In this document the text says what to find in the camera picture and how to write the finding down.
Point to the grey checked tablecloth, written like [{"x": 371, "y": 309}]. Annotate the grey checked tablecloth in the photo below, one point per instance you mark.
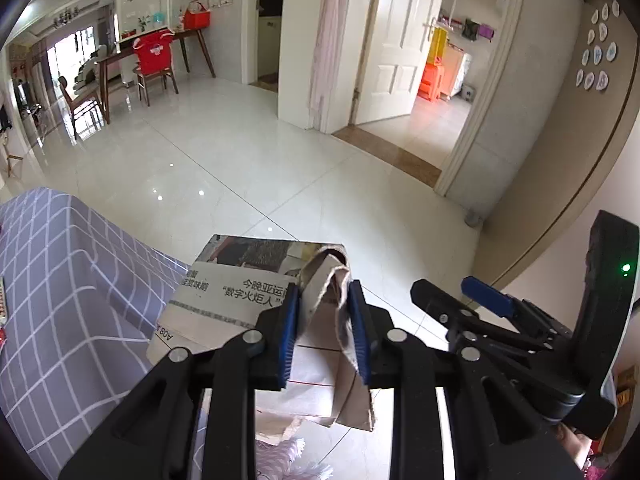
[{"x": 75, "y": 310}]

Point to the orange plastic stool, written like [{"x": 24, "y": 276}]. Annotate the orange plastic stool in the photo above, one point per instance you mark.
[{"x": 431, "y": 82}]

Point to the white panel door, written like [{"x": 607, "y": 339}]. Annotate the white panel door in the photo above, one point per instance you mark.
[{"x": 395, "y": 35}]

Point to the white hanging garment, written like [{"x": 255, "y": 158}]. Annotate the white hanging garment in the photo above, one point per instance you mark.
[{"x": 327, "y": 35}]

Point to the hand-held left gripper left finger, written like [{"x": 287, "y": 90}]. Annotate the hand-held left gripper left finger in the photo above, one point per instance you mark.
[{"x": 289, "y": 330}]

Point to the white pink patterned bag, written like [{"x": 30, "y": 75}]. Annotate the white pink patterned bag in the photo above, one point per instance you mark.
[{"x": 295, "y": 460}]

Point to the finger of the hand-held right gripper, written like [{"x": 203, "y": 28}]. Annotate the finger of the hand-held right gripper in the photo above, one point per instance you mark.
[
  {"x": 432, "y": 297},
  {"x": 487, "y": 295}
]

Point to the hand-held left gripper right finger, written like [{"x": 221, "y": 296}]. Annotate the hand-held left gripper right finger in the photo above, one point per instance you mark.
[{"x": 360, "y": 330}]

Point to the yellow plastic stool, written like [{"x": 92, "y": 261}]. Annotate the yellow plastic stool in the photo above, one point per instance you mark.
[{"x": 437, "y": 45}]

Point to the dark wooden dining table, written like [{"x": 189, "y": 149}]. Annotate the dark wooden dining table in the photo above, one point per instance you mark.
[{"x": 115, "y": 57}]

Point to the person's right hand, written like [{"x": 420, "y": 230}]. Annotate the person's right hand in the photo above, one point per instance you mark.
[{"x": 575, "y": 445}]

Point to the red chair cover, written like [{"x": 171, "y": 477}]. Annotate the red chair cover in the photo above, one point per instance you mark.
[{"x": 152, "y": 52}]

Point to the white appliance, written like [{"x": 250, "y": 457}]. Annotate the white appliance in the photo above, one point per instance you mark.
[{"x": 267, "y": 45}]

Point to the group of decorated paper plates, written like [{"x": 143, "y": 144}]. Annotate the group of decorated paper plates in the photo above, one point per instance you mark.
[{"x": 597, "y": 55}]

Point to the brown cardboard strip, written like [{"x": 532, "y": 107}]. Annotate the brown cardboard strip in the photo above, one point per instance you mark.
[{"x": 325, "y": 285}]

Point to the wooden chair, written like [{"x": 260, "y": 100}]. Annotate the wooden chair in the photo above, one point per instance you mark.
[
  {"x": 152, "y": 84},
  {"x": 80, "y": 102}
]

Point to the brown cardboard box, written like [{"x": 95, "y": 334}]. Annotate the brown cardboard box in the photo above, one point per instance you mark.
[{"x": 622, "y": 400}]

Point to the red basket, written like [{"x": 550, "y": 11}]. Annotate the red basket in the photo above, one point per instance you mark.
[{"x": 196, "y": 19}]

